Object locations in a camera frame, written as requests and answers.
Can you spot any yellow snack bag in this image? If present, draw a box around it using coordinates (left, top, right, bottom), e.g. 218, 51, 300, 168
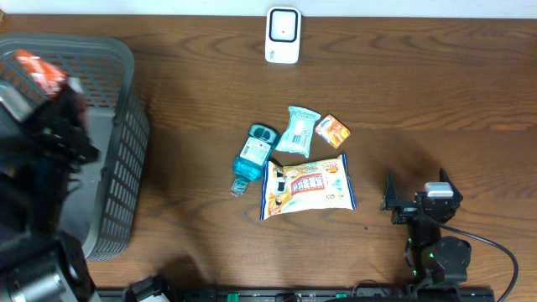
260, 154, 357, 220

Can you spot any mint green wipes pack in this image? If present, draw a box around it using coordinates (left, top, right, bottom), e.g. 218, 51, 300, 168
275, 106, 321, 158

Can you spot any small orange carton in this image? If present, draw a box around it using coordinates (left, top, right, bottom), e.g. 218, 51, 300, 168
315, 114, 351, 148

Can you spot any white barcode scanner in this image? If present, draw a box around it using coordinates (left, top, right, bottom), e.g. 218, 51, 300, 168
264, 7, 302, 65

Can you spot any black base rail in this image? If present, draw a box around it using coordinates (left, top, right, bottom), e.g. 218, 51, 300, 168
97, 284, 495, 302

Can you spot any grey plastic basket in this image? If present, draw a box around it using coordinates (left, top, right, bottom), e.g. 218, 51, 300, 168
1, 33, 150, 262

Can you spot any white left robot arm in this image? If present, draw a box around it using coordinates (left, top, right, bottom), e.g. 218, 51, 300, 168
1, 83, 175, 301

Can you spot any teal mouthwash bottle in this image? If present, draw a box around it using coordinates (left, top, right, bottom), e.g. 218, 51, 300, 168
231, 124, 279, 196

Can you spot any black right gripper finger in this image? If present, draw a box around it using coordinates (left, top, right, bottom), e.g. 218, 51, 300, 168
380, 173, 398, 211
439, 169, 463, 200

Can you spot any red chocolate bar wrapper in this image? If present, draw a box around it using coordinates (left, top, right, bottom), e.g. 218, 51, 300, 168
15, 49, 68, 99

